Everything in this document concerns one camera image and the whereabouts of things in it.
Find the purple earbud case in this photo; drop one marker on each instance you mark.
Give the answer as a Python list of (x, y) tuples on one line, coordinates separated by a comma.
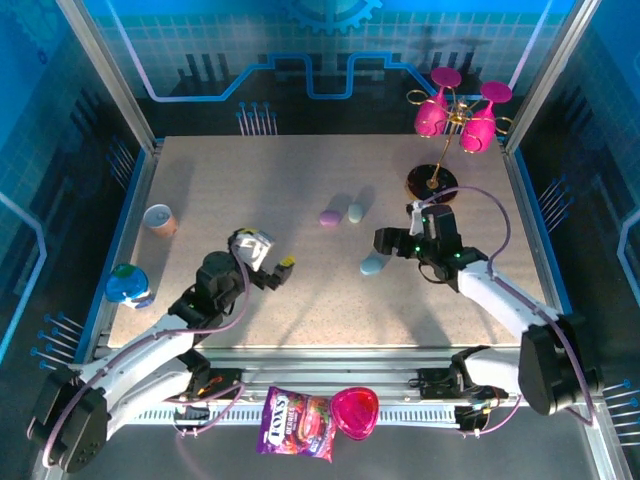
[(330, 218)]

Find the light blue earbud case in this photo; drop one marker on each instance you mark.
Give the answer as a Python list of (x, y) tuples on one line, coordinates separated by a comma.
[(372, 266)]

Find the mint green earbud case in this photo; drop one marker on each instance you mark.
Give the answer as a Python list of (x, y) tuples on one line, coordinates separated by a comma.
[(355, 213)]

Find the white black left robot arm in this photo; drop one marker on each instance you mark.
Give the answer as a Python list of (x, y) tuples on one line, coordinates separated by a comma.
[(140, 350)]

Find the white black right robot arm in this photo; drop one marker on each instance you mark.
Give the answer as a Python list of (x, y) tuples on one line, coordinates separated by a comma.
[(500, 295)]

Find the orange tin can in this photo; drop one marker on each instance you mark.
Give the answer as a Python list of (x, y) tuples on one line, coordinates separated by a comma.
[(161, 221)]

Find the pink wine glass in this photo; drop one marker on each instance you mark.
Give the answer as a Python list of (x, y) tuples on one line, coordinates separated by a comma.
[(430, 119), (477, 134)]

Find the small black electronics box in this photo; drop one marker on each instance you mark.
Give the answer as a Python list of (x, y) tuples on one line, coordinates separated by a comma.
[(472, 419), (192, 416)]

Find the purple candy bag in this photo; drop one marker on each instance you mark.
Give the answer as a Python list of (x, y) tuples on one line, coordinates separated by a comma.
[(295, 425)]

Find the pink heart-shaped bowl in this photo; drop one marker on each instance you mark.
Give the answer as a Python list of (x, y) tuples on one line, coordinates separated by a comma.
[(356, 412)]

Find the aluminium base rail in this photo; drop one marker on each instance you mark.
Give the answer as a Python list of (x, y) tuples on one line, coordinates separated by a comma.
[(325, 367)]

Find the aluminium frame post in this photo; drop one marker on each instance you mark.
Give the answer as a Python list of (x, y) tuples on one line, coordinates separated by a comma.
[(555, 65), (107, 65)]

